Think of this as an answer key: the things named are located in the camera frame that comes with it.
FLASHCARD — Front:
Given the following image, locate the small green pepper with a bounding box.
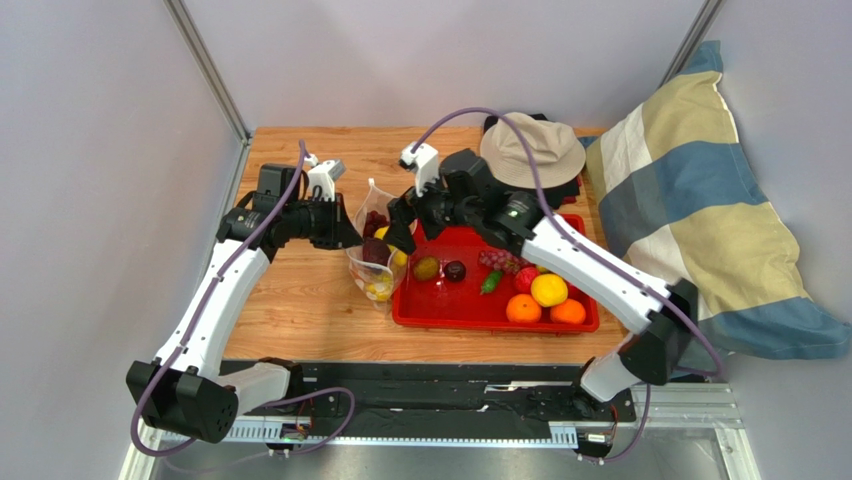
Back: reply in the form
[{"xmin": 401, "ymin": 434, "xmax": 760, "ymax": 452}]
[{"xmin": 480, "ymin": 270, "xmax": 504, "ymax": 295}]

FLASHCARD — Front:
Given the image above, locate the yellow banana bunch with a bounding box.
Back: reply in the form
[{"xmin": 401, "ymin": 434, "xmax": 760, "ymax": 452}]
[{"xmin": 364, "ymin": 273, "xmax": 395, "ymax": 303}]

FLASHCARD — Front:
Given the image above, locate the clear dotted zip top bag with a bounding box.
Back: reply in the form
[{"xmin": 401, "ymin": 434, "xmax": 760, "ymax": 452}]
[{"xmin": 346, "ymin": 178, "xmax": 408, "ymax": 313}]

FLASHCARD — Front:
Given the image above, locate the aluminium base frame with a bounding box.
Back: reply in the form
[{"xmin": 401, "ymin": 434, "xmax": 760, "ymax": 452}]
[{"xmin": 121, "ymin": 364, "xmax": 760, "ymax": 479}]

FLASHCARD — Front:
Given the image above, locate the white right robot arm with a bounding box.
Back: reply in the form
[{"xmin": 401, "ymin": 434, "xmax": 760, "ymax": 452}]
[{"xmin": 385, "ymin": 144, "xmax": 698, "ymax": 402}]

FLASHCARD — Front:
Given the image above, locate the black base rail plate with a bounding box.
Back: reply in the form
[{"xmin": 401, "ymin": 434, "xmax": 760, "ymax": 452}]
[{"xmin": 278, "ymin": 361, "xmax": 640, "ymax": 440}]

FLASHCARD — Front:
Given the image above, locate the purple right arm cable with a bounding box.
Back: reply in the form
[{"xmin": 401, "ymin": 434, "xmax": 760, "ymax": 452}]
[{"xmin": 409, "ymin": 107, "xmax": 725, "ymax": 465}]

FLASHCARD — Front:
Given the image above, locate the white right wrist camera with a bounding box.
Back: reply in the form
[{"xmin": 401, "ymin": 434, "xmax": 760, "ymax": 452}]
[{"xmin": 399, "ymin": 142, "xmax": 441, "ymax": 197}]

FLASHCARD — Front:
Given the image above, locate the yellow lemon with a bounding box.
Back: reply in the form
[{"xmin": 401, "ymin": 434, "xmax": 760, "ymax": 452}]
[{"xmin": 530, "ymin": 273, "xmax": 569, "ymax": 308}]

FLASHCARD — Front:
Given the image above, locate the aluminium frame post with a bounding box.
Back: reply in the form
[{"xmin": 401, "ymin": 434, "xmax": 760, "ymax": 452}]
[
  {"xmin": 660, "ymin": 0, "xmax": 726, "ymax": 86},
  {"xmin": 164, "ymin": 0, "xmax": 252, "ymax": 146}
]

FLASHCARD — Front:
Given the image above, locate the red strawberry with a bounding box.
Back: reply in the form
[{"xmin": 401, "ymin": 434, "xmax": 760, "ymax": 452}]
[{"xmin": 513, "ymin": 266, "xmax": 541, "ymax": 295}]

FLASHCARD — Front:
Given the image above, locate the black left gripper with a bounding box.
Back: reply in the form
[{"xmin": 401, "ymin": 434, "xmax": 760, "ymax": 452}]
[{"xmin": 284, "ymin": 194, "xmax": 364, "ymax": 251}]

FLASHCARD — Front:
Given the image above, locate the red apple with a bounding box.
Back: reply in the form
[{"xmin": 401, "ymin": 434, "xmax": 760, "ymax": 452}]
[{"xmin": 566, "ymin": 282, "xmax": 588, "ymax": 304}]

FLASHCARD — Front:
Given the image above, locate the right aluminium frame post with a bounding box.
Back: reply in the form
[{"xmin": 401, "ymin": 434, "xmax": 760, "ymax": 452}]
[{"xmin": 660, "ymin": 0, "xmax": 726, "ymax": 86}]

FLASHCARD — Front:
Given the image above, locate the orange fruit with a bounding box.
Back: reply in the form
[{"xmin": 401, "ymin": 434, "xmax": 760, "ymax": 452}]
[
  {"xmin": 549, "ymin": 299, "xmax": 587, "ymax": 325},
  {"xmin": 505, "ymin": 294, "xmax": 542, "ymax": 324}
]

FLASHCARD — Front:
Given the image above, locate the light purple grape bunch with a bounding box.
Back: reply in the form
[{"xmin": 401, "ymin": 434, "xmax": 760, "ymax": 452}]
[{"xmin": 478, "ymin": 250, "xmax": 531, "ymax": 275}]

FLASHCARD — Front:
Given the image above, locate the red plastic tray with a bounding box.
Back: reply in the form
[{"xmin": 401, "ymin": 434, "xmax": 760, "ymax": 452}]
[{"xmin": 392, "ymin": 227, "xmax": 599, "ymax": 334}]

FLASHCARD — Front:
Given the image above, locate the dark purple grape bunch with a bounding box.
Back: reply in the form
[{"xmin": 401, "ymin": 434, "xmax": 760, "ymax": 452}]
[{"xmin": 363, "ymin": 210, "xmax": 389, "ymax": 238}]

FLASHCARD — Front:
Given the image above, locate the yellow pear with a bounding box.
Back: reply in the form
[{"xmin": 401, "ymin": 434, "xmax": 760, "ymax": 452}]
[{"xmin": 374, "ymin": 226, "xmax": 408, "ymax": 266}]

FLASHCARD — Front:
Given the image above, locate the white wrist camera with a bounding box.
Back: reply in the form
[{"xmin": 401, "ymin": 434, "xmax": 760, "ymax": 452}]
[
  {"xmin": 399, "ymin": 142, "xmax": 441, "ymax": 197},
  {"xmin": 305, "ymin": 154, "xmax": 346, "ymax": 201}
]

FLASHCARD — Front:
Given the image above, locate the blue yellow striped pillow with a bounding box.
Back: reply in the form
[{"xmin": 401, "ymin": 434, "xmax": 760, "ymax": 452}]
[{"xmin": 586, "ymin": 41, "xmax": 851, "ymax": 370}]

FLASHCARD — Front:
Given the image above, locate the left aluminium frame post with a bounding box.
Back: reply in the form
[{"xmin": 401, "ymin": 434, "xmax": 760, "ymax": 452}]
[{"xmin": 164, "ymin": 0, "xmax": 252, "ymax": 146}]

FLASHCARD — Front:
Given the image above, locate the brown kiwi fruit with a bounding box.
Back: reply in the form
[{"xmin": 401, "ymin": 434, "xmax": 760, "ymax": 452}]
[{"xmin": 412, "ymin": 256, "xmax": 441, "ymax": 282}]

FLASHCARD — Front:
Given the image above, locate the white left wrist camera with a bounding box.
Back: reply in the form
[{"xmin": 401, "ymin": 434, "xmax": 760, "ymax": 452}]
[{"xmin": 305, "ymin": 154, "xmax": 346, "ymax": 201}]

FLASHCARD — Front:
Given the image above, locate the dark purple plum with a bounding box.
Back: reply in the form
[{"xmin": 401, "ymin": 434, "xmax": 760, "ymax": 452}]
[{"xmin": 443, "ymin": 261, "xmax": 467, "ymax": 283}]

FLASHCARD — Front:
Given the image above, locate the beige bucket hat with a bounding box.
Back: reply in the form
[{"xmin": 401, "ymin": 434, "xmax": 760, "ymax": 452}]
[{"xmin": 479, "ymin": 111, "xmax": 587, "ymax": 190}]

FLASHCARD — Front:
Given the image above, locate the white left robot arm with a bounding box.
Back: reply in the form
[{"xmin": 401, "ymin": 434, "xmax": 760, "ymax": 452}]
[{"xmin": 126, "ymin": 159, "xmax": 362, "ymax": 443}]

